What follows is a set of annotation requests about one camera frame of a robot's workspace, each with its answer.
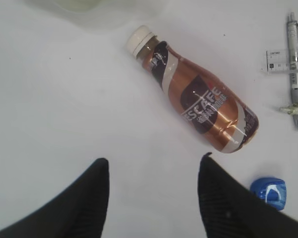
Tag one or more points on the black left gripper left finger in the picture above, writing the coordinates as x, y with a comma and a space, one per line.
77, 212

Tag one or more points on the beige grip pen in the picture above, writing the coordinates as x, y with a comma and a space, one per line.
290, 110

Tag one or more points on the white patterned pen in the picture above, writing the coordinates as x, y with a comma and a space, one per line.
292, 36

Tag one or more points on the clear plastic ruler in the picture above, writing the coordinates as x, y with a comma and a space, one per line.
276, 62

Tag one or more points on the blue pencil sharpener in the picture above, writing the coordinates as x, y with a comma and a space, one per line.
271, 190

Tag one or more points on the brown coffee bottle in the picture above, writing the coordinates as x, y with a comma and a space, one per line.
197, 95

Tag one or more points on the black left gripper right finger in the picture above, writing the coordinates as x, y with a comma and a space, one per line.
229, 210

